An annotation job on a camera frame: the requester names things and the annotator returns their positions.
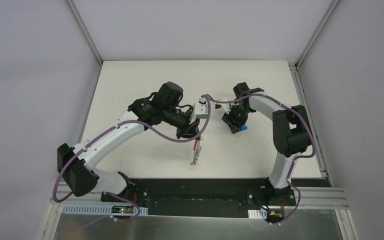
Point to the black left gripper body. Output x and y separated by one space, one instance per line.
188 129

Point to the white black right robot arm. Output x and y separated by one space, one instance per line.
291 135

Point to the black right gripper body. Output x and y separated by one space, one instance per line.
231 120

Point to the blue key tag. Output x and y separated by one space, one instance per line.
243 128

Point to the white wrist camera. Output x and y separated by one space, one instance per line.
223 103
200 110

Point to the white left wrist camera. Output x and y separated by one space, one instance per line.
200 110

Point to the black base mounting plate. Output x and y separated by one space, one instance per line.
204 197

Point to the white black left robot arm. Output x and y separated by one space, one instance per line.
77 165

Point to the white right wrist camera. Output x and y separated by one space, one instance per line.
223 103

